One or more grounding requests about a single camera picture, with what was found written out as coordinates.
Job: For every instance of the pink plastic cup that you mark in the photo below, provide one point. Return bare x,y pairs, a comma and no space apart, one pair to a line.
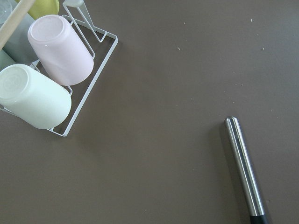
60,50

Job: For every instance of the grey plastic cup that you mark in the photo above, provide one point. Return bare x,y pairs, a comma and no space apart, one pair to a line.
18,46

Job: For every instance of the yellow plastic cup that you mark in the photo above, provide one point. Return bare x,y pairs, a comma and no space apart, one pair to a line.
40,8

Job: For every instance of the steel muddler black tip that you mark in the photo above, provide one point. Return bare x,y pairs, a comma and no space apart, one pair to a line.
257,214

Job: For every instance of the wooden rack handle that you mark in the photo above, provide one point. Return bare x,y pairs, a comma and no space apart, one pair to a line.
14,20

